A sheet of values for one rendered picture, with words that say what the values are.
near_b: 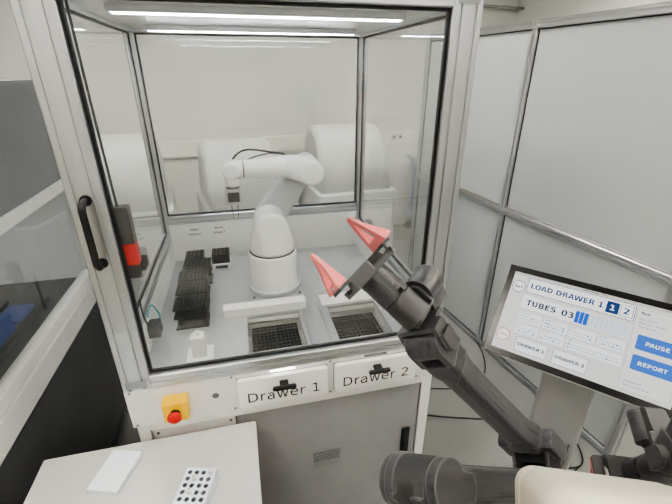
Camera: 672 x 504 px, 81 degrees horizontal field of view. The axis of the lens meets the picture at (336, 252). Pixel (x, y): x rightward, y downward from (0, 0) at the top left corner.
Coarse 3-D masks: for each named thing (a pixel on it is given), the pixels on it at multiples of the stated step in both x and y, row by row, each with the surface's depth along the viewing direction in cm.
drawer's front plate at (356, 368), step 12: (360, 360) 133; (372, 360) 133; (384, 360) 134; (396, 360) 135; (408, 360) 136; (336, 372) 131; (348, 372) 132; (360, 372) 134; (396, 372) 137; (408, 372) 139; (336, 384) 133; (360, 384) 136; (372, 384) 137
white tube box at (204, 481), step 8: (192, 472) 110; (200, 472) 110; (216, 472) 111; (184, 480) 108; (192, 480) 108; (200, 480) 109; (208, 480) 109; (216, 480) 111; (184, 488) 106; (192, 488) 106; (200, 488) 106; (208, 488) 106; (176, 496) 104; (184, 496) 104; (192, 496) 104; (200, 496) 104; (208, 496) 104
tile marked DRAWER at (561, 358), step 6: (552, 354) 123; (558, 354) 123; (564, 354) 122; (570, 354) 121; (552, 360) 123; (558, 360) 122; (564, 360) 122; (570, 360) 121; (576, 360) 120; (582, 360) 119; (588, 360) 119; (564, 366) 121; (570, 366) 120; (576, 366) 120; (582, 366) 119; (582, 372) 118
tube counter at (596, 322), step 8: (560, 312) 126; (568, 312) 125; (576, 312) 124; (584, 312) 123; (568, 320) 125; (576, 320) 124; (584, 320) 123; (592, 320) 122; (600, 320) 121; (608, 320) 120; (592, 328) 121; (600, 328) 120; (608, 328) 119; (616, 328) 118; (624, 328) 117; (624, 336) 117
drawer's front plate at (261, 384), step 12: (288, 372) 127; (300, 372) 128; (312, 372) 129; (324, 372) 130; (240, 384) 124; (252, 384) 125; (264, 384) 126; (276, 384) 127; (300, 384) 129; (312, 384) 131; (324, 384) 132; (240, 396) 126; (252, 396) 127; (264, 396) 128; (276, 396) 129; (288, 396) 130; (300, 396) 132
